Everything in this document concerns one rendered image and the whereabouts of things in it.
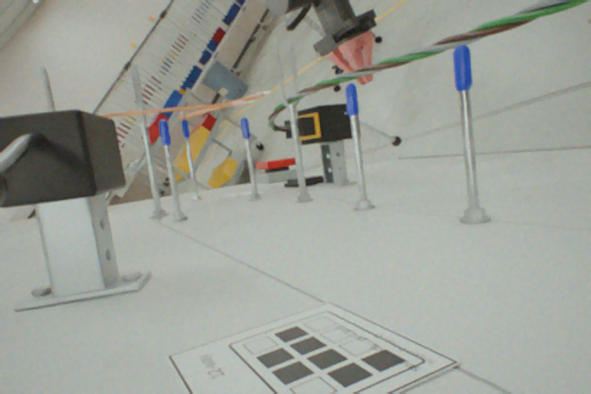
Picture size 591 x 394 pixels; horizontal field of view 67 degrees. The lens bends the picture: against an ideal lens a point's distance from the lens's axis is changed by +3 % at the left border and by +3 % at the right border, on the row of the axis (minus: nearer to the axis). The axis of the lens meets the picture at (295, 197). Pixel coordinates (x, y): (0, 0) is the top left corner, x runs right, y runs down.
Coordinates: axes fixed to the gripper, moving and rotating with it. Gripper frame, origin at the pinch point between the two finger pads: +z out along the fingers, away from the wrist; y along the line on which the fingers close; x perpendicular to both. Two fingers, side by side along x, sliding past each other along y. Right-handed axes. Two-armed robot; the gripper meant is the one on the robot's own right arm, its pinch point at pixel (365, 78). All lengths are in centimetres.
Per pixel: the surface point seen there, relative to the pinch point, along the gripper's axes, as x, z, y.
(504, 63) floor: 162, 29, -72
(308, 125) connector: -27.8, 0.9, 17.4
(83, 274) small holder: -55, 0, 36
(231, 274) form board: -50, 3, 38
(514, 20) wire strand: -36, 0, 45
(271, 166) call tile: -23.0, 4.8, -2.4
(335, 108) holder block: -23.9, 0.8, 17.8
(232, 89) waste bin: 310, -72, -584
